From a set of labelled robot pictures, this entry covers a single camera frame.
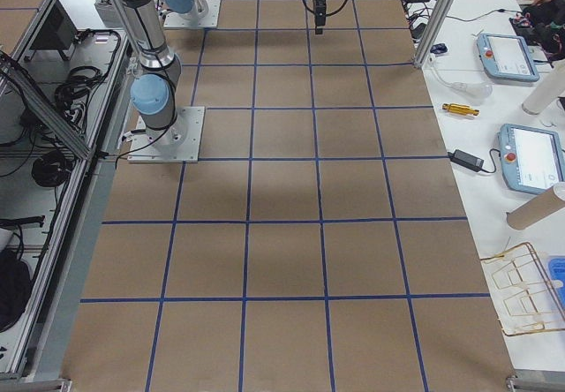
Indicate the gold wire rack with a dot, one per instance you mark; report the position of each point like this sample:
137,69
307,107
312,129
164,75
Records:
524,294

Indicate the white light bulb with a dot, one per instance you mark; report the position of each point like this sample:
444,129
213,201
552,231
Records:
477,91

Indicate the upper blue teach pendant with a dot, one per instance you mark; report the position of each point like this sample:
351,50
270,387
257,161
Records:
506,57

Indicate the aluminium frame post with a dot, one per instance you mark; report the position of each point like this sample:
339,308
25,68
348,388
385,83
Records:
433,27

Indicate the upper white tube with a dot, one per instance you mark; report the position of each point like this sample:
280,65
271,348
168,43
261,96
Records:
547,91

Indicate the blue teach pendant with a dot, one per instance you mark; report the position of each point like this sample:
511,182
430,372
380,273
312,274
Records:
531,158
506,57

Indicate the lower blue teach pendant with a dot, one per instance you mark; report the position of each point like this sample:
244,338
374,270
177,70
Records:
531,158

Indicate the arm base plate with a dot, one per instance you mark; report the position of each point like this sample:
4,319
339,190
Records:
181,143
174,21

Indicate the black power adapter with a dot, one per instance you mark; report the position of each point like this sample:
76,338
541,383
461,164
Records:
466,160

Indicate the blue plastic container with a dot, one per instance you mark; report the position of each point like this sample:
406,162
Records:
556,271

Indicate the lower cardboard tube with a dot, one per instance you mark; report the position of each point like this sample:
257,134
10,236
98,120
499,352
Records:
547,203

